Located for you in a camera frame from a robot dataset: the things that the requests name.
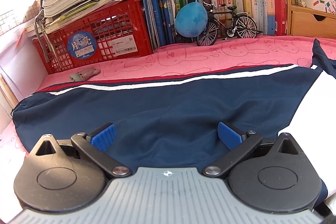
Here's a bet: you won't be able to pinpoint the navy white jacket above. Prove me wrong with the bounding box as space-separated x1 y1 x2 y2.
13 40 335 193

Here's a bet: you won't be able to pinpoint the pink embossed table mat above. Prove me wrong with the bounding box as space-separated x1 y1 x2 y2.
0 35 336 156

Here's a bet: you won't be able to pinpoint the white paper sheets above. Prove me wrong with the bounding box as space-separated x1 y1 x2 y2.
1 26 48 101

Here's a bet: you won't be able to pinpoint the red plastic crate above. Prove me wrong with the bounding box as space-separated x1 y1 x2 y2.
33 0 153 74

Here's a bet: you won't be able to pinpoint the miniature black bicycle model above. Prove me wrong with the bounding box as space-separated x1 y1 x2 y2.
196 2 262 46

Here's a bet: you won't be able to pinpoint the blue round plush pendant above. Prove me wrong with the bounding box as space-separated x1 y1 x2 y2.
175 2 208 38

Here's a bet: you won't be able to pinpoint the wooden desktop drawer shelf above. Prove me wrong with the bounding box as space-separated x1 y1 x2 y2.
286 0 336 39

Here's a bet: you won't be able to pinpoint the grey braided cord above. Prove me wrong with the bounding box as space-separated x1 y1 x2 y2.
34 0 64 70

